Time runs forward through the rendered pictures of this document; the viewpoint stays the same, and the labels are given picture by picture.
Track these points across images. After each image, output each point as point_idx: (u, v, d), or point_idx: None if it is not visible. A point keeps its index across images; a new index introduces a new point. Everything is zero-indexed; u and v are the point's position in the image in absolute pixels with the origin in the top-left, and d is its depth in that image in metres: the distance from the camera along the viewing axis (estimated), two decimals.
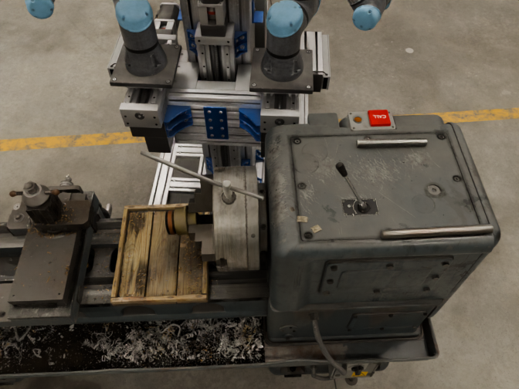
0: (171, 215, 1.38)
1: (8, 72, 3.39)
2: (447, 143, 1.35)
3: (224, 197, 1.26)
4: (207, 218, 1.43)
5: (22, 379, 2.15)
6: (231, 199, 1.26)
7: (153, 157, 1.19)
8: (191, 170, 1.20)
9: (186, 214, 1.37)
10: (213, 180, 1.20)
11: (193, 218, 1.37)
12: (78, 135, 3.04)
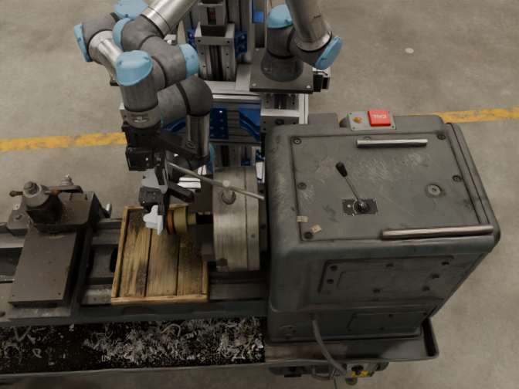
0: (171, 215, 1.38)
1: (8, 72, 3.39)
2: (447, 143, 1.35)
3: (224, 197, 1.26)
4: (207, 218, 1.43)
5: (22, 379, 2.15)
6: (231, 199, 1.26)
7: None
8: (191, 170, 1.20)
9: (186, 214, 1.37)
10: (213, 180, 1.20)
11: (193, 218, 1.37)
12: (78, 135, 3.04)
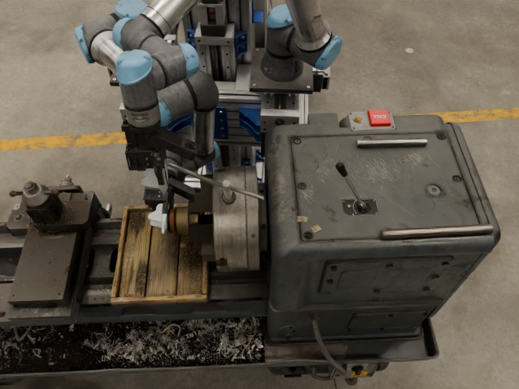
0: (174, 214, 1.37)
1: (8, 72, 3.39)
2: (447, 143, 1.35)
3: (224, 197, 1.26)
4: (207, 218, 1.43)
5: (22, 379, 2.15)
6: (231, 199, 1.26)
7: None
8: (191, 170, 1.20)
9: (188, 214, 1.37)
10: (213, 180, 1.20)
11: (195, 219, 1.37)
12: (78, 135, 3.04)
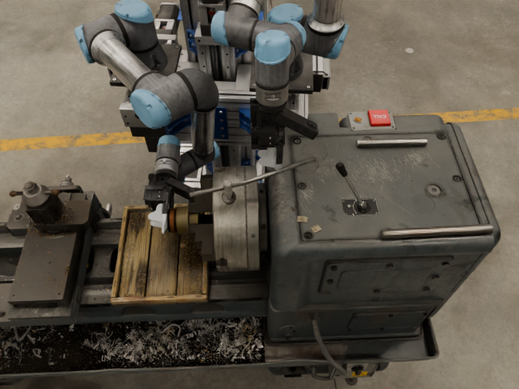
0: (174, 213, 1.37)
1: (8, 72, 3.39)
2: (447, 143, 1.35)
3: (232, 194, 1.27)
4: (207, 218, 1.43)
5: (22, 379, 2.15)
6: (225, 196, 1.26)
7: (302, 160, 1.18)
8: (265, 175, 1.19)
9: (188, 213, 1.37)
10: (242, 183, 1.20)
11: (195, 218, 1.37)
12: (78, 135, 3.04)
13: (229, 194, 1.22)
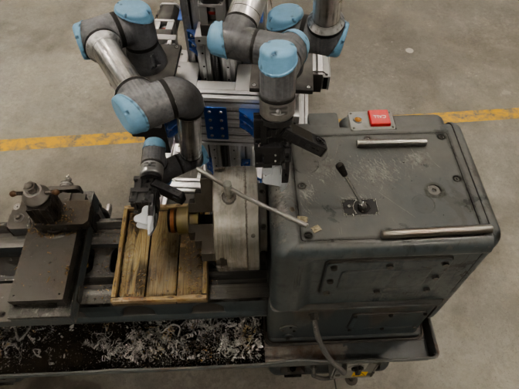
0: (174, 213, 1.37)
1: (8, 72, 3.39)
2: (447, 143, 1.35)
3: (233, 197, 1.26)
4: (207, 218, 1.43)
5: (22, 379, 2.15)
6: None
7: (295, 218, 1.12)
8: (259, 204, 1.16)
9: (188, 213, 1.37)
10: (239, 194, 1.19)
11: (195, 218, 1.37)
12: (78, 135, 3.04)
13: (226, 194, 1.22)
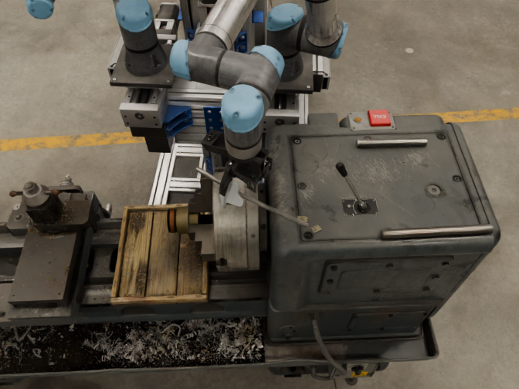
0: (174, 213, 1.37)
1: (8, 72, 3.39)
2: (447, 143, 1.35)
3: None
4: (207, 218, 1.43)
5: (22, 379, 2.15)
6: None
7: (295, 218, 1.12)
8: (259, 204, 1.16)
9: (188, 213, 1.37)
10: (239, 194, 1.19)
11: (195, 218, 1.37)
12: (78, 135, 3.04)
13: None
